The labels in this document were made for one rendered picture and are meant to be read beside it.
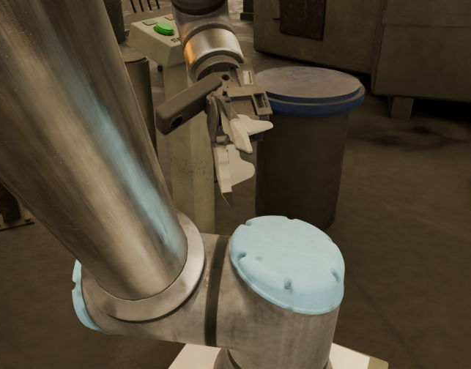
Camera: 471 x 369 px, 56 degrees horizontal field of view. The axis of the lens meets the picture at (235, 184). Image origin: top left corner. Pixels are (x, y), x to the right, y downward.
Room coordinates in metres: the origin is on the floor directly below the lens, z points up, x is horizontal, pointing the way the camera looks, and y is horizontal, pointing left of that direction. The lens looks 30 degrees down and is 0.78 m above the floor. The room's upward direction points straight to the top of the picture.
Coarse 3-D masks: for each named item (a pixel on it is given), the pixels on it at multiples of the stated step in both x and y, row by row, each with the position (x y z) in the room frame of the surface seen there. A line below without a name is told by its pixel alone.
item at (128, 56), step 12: (132, 60) 1.03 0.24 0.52; (144, 60) 1.06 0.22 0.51; (132, 72) 1.02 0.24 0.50; (144, 72) 1.04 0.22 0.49; (132, 84) 1.02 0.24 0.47; (144, 84) 1.04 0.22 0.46; (144, 96) 1.04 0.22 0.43; (144, 108) 1.03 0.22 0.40; (144, 120) 1.03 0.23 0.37; (156, 144) 1.07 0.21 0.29
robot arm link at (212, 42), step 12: (204, 36) 0.69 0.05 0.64; (216, 36) 0.69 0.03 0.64; (228, 36) 0.70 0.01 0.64; (192, 48) 0.68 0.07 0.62; (204, 48) 0.67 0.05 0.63; (216, 48) 0.67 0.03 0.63; (228, 48) 0.67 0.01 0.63; (192, 60) 0.67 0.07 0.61; (204, 60) 0.67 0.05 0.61; (240, 60) 0.69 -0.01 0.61; (192, 72) 0.68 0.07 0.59
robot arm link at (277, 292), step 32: (256, 224) 0.48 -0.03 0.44; (288, 224) 0.49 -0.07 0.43; (224, 256) 0.44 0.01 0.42; (256, 256) 0.42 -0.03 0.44; (288, 256) 0.42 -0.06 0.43; (320, 256) 0.43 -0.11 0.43; (224, 288) 0.40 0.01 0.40; (256, 288) 0.38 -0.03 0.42; (288, 288) 0.38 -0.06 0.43; (320, 288) 0.38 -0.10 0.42; (224, 320) 0.38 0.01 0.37; (256, 320) 0.38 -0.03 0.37; (288, 320) 0.37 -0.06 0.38; (320, 320) 0.38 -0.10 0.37; (256, 352) 0.38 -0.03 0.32; (288, 352) 0.37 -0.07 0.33; (320, 352) 0.38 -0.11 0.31
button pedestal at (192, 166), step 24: (144, 24) 0.96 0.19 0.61; (144, 48) 0.93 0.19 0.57; (168, 48) 0.90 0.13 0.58; (168, 72) 0.99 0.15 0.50; (168, 96) 0.99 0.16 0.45; (192, 120) 0.97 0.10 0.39; (192, 144) 0.97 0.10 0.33; (192, 168) 0.97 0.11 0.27; (192, 192) 0.97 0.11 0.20; (192, 216) 0.97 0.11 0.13
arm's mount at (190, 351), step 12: (192, 348) 0.50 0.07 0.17; (204, 348) 0.50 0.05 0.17; (216, 348) 0.50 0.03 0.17; (336, 348) 0.51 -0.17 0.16; (180, 360) 0.48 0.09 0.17; (192, 360) 0.48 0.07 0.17; (204, 360) 0.48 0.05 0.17; (336, 360) 0.49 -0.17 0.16; (348, 360) 0.49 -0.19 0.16; (360, 360) 0.49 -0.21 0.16
